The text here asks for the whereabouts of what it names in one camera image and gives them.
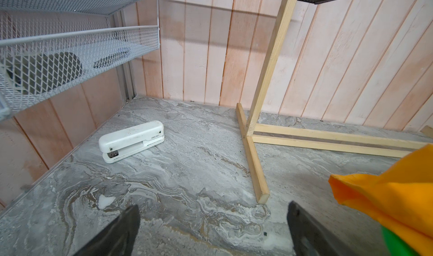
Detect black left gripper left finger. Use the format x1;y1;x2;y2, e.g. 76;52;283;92
74;205;140;256

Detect orange shorts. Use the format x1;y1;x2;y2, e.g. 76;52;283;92
329;144;433;256

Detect wooden clothes rack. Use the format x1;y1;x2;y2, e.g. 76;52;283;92
228;0;433;203

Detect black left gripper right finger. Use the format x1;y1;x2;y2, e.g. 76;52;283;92
286;201;356;256

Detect white wire mesh shelf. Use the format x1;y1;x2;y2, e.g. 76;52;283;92
1;0;160;120

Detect green plastic basket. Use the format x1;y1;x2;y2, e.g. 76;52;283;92
381;226;419;256

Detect small white device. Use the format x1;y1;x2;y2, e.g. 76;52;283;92
99;120;165;164

